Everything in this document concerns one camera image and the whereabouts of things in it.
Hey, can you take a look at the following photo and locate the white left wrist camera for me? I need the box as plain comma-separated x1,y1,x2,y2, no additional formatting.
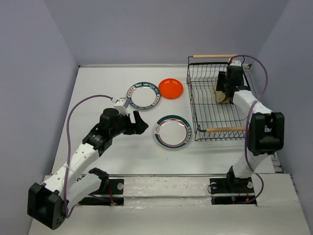
112,97,130,115

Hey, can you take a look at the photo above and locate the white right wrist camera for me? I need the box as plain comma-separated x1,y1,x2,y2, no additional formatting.
228,58,242,67

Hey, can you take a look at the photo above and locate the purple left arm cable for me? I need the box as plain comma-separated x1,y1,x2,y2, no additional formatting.
64,94,114,218

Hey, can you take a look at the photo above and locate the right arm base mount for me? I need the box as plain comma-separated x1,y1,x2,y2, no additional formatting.
207,178,256,205

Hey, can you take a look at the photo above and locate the white plate green red rim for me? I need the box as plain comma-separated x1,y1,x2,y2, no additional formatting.
154,115,192,150

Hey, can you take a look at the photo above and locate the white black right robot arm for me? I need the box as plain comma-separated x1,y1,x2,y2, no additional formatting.
217,64,285,192

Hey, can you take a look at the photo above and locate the white plate blue lettered rim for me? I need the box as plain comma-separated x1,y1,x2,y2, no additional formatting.
126,82,161,110

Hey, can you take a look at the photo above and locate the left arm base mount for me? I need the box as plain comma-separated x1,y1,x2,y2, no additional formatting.
78,178,124,206

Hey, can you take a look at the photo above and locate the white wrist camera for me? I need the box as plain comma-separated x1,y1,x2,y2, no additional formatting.
112,97,130,115
228,58,242,67

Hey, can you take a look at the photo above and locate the black wire dish rack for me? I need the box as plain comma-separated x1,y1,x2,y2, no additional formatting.
186,56,246,141

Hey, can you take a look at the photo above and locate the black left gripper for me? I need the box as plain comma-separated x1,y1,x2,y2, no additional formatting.
110,111,148,138

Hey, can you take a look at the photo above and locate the cream patterned plate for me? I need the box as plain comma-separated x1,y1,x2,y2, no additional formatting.
213,80,230,103

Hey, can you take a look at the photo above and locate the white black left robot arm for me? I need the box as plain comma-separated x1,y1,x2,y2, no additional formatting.
27,108,149,230

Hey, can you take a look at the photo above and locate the orange plastic plate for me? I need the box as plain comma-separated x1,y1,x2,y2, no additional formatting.
158,78,184,99

